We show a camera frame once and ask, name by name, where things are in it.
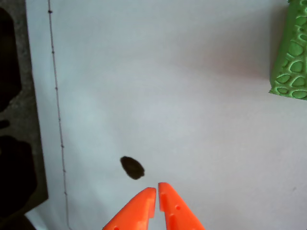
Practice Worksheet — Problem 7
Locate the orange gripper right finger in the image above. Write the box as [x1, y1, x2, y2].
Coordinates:
[157, 182, 206, 230]

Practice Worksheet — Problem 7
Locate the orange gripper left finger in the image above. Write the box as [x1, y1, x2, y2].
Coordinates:
[102, 187, 157, 230]

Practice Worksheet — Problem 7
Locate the green patterned block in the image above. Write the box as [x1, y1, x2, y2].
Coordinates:
[268, 0, 307, 101]

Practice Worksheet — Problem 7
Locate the black dot mark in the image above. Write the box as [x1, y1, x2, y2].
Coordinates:
[119, 156, 146, 181]

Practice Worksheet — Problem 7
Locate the white paper sheet with frame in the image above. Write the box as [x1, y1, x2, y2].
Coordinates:
[24, 0, 307, 230]

